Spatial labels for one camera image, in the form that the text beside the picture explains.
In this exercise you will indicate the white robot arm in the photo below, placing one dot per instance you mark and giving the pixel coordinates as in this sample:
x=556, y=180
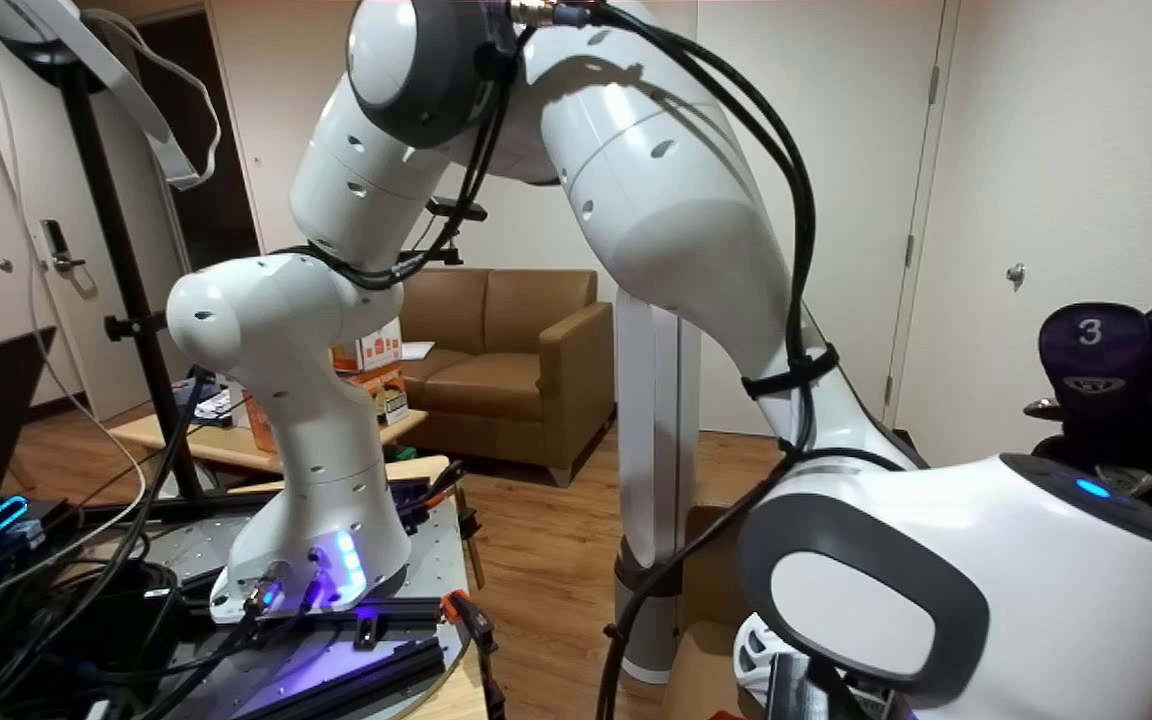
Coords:
x=992, y=588

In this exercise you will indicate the brown far sofa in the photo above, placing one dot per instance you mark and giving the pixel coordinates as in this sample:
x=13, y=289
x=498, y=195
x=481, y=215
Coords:
x=514, y=364

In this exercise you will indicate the white tower fan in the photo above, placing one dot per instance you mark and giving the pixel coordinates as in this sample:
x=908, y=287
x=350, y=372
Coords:
x=657, y=420

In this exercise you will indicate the red white box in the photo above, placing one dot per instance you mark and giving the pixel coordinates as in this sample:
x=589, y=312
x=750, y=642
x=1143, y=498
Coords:
x=372, y=364

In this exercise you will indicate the orange black clamp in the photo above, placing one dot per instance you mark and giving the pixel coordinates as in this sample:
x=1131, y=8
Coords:
x=478, y=629

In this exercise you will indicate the wooden coffee table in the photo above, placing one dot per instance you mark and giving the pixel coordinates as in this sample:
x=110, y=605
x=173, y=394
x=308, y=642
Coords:
x=246, y=448

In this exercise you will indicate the white bicycle helmet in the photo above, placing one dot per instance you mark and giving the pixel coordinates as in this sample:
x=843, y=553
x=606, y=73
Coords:
x=761, y=665

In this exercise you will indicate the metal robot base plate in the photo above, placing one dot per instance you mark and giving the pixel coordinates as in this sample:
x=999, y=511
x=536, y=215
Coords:
x=394, y=659

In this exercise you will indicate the black camera stand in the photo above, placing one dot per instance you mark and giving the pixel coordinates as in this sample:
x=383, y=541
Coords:
x=84, y=146

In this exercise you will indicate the silver wall hook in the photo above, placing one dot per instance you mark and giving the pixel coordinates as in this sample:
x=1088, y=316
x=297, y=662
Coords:
x=1015, y=274

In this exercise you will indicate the silver door handle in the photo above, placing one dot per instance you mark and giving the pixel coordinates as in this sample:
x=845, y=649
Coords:
x=67, y=261

